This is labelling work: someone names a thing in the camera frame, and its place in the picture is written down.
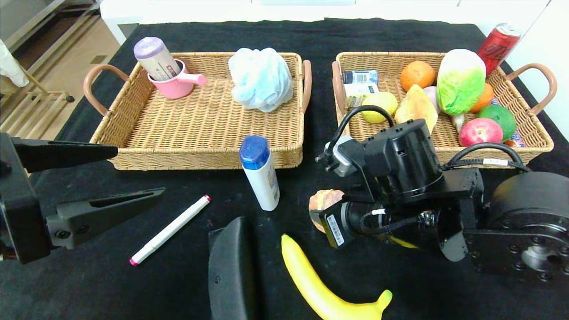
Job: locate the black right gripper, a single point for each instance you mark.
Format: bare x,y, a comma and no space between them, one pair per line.
334,226

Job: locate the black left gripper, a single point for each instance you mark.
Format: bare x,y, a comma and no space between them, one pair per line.
17,209

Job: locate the pink round bun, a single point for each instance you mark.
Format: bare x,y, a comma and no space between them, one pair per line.
324,199

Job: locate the yellow banana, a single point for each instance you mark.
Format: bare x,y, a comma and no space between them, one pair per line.
306,275

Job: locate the yellow lemon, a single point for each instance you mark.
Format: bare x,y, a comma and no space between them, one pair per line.
378,106

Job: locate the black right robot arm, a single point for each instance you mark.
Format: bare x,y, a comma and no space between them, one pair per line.
524,213

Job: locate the wicker basket with toiletries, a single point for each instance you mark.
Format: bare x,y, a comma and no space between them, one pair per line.
200,120

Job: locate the wicker basket with food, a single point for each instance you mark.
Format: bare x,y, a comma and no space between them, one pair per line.
489,153

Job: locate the white bottle blue cap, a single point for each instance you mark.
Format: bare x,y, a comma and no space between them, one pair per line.
264,182

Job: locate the wooden rolling rack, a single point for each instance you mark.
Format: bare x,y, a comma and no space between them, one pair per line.
49,94

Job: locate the white marker pink ends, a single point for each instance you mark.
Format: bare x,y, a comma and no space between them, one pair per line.
171,229

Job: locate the black table cloth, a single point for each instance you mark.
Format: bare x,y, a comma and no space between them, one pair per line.
89,293

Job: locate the black curved plastic object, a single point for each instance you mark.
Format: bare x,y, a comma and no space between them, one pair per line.
231,275

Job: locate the white juice carton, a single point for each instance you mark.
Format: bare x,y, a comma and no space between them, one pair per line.
353,95

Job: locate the white hanging cloth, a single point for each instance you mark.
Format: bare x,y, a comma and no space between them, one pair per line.
9,66

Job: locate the pink plastic cup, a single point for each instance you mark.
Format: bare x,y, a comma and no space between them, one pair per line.
178,86

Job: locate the golden bread loaf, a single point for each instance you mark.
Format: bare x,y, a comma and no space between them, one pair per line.
415,109

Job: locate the purple capped bottle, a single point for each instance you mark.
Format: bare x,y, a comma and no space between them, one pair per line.
155,58

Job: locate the small blue labelled bottle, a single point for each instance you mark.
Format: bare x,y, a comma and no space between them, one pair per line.
359,77

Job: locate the small white toy vegetable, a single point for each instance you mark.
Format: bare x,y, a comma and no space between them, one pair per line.
458,124

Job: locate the pale pink onion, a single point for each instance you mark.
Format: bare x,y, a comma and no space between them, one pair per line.
433,95

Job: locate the light blue bath loofah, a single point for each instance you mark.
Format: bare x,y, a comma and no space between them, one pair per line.
260,80

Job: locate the large orange fruit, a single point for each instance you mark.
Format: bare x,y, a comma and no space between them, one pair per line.
417,76

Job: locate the red apple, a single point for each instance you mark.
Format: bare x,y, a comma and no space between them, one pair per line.
480,133

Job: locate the grey metal shelf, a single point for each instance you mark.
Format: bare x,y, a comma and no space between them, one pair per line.
26,18

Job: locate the green white napa cabbage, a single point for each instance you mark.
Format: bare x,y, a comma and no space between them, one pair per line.
460,75

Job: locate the small orange fruit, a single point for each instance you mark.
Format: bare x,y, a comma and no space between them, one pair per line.
486,98

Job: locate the colourful snack wrapper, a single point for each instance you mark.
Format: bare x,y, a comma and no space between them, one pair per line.
515,142

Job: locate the green round fruit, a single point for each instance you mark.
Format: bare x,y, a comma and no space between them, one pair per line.
502,116

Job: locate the red soda can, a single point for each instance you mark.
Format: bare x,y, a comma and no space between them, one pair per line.
498,46

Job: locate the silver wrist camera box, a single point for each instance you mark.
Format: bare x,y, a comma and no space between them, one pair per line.
342,158

